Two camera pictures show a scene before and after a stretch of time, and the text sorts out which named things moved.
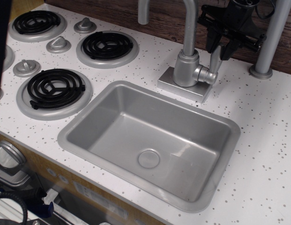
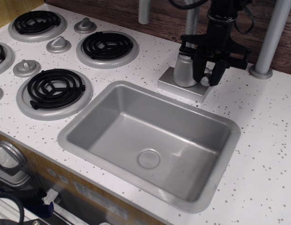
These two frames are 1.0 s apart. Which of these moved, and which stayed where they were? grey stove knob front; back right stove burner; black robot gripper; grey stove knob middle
Moved: black robot gripper
Stayed: back right stove burner; grey stove knob front; grey stove knob middle
